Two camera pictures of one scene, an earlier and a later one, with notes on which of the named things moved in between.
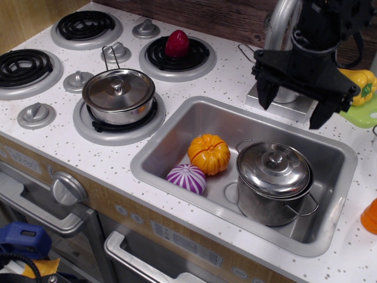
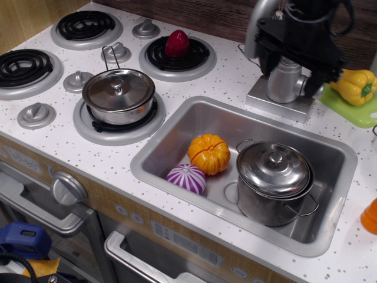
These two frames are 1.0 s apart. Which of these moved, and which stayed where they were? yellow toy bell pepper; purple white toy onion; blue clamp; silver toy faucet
Moved: silver toy faucet
Stayed: purple white toy onion; blue clamp; yellow toy bell pepper
